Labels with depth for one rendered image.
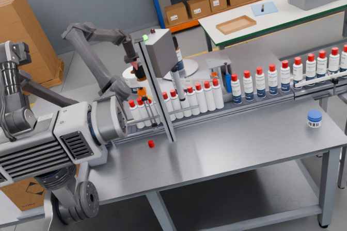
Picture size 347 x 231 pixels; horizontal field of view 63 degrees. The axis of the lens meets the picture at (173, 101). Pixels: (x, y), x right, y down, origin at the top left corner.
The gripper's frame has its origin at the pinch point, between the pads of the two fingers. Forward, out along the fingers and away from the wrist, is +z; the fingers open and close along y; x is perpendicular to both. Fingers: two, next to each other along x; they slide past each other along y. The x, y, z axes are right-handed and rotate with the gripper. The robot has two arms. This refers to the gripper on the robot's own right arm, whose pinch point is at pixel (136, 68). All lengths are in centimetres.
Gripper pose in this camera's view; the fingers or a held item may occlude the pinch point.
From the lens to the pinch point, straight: 180.6
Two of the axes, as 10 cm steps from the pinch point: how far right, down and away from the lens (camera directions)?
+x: 1.1, 5.8, -8.1
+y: -9.6, 2.6, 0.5
